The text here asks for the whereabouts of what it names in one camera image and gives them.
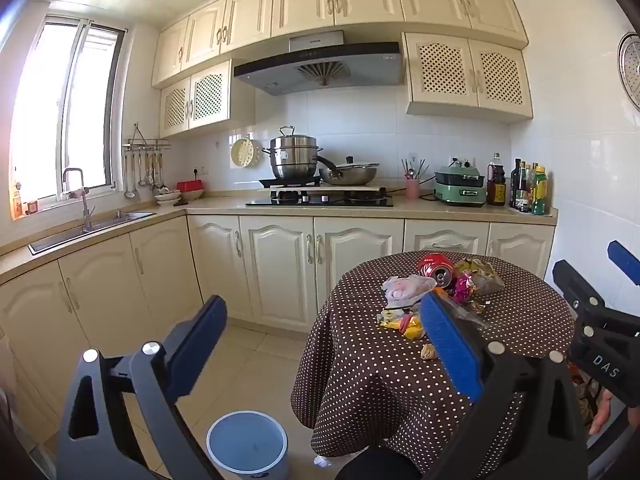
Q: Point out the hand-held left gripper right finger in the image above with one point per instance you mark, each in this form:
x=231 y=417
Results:
x=450 y=345

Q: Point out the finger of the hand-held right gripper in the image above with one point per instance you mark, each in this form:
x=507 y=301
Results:
x=624 y=260
x=575 y=287

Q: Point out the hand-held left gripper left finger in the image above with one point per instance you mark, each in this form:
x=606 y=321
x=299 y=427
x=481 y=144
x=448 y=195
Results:
x=200 y=340

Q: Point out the small beige scrap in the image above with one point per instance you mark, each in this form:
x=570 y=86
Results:
x=429 y=351

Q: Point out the yellow snack wrapper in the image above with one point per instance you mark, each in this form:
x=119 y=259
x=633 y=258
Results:
x=407 y=325

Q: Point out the magenta candy wrapper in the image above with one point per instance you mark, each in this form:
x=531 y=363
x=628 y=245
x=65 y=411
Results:
x=461 y=287

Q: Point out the red drink can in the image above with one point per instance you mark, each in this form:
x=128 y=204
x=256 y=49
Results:
x=432 y=266

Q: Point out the light blue plastic bin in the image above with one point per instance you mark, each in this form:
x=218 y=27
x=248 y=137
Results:
x=245 y=445

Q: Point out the person's right hand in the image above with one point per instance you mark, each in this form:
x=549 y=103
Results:
x=601 y=412

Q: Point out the green bottle yellow label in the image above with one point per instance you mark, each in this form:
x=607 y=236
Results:
x=539 y=195

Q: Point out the cream lower cabinets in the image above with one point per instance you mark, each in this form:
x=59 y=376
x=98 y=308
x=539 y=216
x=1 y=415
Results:
x=280 y=265

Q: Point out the dark glass bottle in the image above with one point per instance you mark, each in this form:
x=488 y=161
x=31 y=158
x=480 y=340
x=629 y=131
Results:
x=515 y=185
x=524 y=190

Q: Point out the large soy sauce bottle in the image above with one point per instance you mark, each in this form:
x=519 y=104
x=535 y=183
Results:
x=496 y=185

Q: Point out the beige kitchen countertop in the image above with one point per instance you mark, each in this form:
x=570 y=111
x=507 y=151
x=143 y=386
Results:
x=215 y=205

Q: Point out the white bowl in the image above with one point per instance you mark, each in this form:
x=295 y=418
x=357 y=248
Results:
x=194 y=196

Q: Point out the stack of white bowls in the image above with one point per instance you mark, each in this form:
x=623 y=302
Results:
x=167 y=197

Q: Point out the green electric cooker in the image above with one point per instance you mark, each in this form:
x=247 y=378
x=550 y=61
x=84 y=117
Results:
x=460 y=187

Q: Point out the steel sink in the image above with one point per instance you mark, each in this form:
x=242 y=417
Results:
x=100 y=225

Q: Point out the red box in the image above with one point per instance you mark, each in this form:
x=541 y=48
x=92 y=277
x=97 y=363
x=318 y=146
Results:
x=190 y=186

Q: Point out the pink utensil holder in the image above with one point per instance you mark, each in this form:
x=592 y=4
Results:
x=412 y=189

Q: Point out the white paper scrap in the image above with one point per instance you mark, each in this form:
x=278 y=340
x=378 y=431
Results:
x=321 y=462

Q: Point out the black induction cooker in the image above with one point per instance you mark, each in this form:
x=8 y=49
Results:
x=280 y=182

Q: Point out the steel kitchen faucet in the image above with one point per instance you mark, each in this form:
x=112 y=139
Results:
x=86 y=205

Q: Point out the black glass gas stove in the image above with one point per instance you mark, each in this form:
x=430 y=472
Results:
x=320 y=201

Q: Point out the round metal steamer rack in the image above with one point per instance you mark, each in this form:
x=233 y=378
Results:
x=631 y=70

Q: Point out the cream board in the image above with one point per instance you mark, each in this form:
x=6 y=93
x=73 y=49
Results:
x=340 y=189

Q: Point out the cream perforated steamer insert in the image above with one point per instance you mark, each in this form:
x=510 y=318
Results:
x=245 y=152

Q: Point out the steel wok with lid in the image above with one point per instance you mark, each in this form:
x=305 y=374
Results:
x=350 y=172

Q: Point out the steel steamer pot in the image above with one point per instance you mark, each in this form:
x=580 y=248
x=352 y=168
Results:
x=292 y=157

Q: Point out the small jar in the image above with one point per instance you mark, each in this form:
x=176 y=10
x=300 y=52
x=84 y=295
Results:
x=32 y=207

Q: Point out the orange bottle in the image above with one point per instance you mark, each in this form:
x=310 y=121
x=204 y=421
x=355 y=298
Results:
x=18 y=205

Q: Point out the wide lattice door cabinet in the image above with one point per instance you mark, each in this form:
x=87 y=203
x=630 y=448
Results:
x=465 y=75

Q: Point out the small lattice door cabinet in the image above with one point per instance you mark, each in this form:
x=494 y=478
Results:
x=207 y=95

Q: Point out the sliding window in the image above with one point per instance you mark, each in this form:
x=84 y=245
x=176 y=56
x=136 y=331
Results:
x=50 y=110

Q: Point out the range hood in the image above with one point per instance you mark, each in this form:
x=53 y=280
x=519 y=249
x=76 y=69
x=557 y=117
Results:
x=320 y=67

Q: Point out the double wall socket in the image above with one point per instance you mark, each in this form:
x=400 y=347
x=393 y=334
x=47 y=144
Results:
x=462 y=160

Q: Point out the wall utensil rack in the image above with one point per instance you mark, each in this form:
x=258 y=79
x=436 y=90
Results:
x=147 y=144

